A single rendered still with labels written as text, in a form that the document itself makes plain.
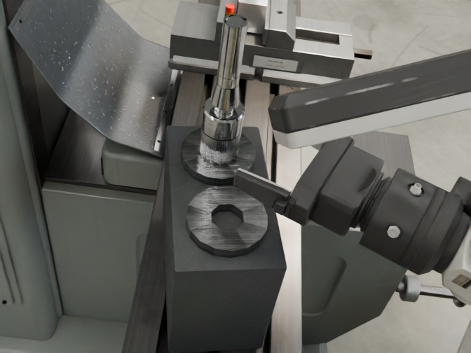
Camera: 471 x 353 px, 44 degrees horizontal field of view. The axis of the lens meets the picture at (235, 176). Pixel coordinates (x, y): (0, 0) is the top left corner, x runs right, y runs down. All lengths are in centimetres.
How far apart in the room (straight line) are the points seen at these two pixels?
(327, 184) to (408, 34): 268
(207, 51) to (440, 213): 66
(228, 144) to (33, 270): 81
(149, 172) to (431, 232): 68
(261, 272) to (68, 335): 104
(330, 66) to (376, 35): 202
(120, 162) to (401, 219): 68
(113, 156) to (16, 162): 17
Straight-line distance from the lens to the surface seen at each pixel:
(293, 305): 83
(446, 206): 59
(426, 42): 323
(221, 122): 64
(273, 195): 59
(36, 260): 138
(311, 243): 126
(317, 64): 114
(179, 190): 68
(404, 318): 202
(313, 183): 58
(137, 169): 114
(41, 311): 154
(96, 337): 161
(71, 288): 153
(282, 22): 112
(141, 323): 80
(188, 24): 115
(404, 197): 58
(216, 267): 62
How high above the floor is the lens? 163
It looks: 47 degrees down
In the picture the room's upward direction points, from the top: 10 degrees clockwise
